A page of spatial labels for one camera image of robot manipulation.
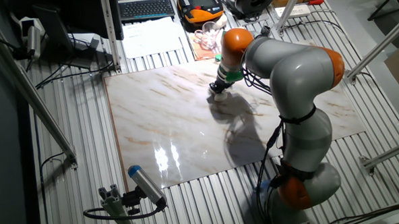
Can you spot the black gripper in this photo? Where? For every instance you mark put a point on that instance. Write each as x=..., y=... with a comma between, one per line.
x=218, y=86

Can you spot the white sponge block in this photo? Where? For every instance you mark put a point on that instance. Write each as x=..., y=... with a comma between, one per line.
x=221, y=96

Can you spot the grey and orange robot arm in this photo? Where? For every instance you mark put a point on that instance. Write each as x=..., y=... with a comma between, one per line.
x=299, y=76

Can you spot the orange and white cloth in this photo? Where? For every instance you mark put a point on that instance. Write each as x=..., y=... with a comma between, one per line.
x=202, y=53

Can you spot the clear glass jug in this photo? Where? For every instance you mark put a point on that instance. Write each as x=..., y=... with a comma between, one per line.
x=206, y=36

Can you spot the white rounded object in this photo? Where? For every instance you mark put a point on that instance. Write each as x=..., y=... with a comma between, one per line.
x=221, y=21

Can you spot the small black plug adapter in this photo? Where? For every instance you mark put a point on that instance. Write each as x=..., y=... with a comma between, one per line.
x=265, y=30

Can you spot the orange and black teach pendant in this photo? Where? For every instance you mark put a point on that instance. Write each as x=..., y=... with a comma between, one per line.
x=198, y=14

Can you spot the marble pattern board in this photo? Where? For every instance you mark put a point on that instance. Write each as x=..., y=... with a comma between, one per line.
x=136, y=99

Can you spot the white paper sheet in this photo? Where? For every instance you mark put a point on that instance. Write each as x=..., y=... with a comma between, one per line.
x=148, y=39

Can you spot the black round reel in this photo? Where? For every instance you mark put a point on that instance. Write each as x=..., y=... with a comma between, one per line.
x=253, y=3

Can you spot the black computer keyboard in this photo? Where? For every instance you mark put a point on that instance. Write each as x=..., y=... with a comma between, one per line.
x=146, y=10

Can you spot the white power strip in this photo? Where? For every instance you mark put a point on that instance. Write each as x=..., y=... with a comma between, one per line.
x=300, y=10

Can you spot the short aluminium profile stub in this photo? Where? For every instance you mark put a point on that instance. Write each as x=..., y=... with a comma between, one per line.
x=114, y=206

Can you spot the black monitor stand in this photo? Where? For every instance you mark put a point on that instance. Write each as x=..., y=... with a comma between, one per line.
x=53, y=28

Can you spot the long slanted aluminium beam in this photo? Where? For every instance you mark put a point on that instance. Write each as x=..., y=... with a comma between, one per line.
x=34, y=99

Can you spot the aluminium frame post by power strip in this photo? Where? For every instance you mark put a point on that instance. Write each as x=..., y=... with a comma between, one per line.
x=286, y=11

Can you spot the silver camera with blue cap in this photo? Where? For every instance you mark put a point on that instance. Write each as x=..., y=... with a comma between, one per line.
x=145, y=185

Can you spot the aluminium frame post by monitor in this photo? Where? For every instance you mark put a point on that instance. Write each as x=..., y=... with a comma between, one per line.
x=108, y=27

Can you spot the black camera clamp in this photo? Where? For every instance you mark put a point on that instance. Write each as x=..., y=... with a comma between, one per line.
x=131, y=200

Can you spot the slanted aluminium beam with bracket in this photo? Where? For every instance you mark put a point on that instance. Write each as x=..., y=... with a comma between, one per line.
x=388, y=37

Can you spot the low aluminium beam with bracket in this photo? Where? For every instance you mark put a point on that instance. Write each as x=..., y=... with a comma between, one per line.
x=390, y=152

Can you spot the silver camera on white mount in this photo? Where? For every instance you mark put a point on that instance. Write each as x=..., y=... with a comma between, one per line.
x=34, y=40

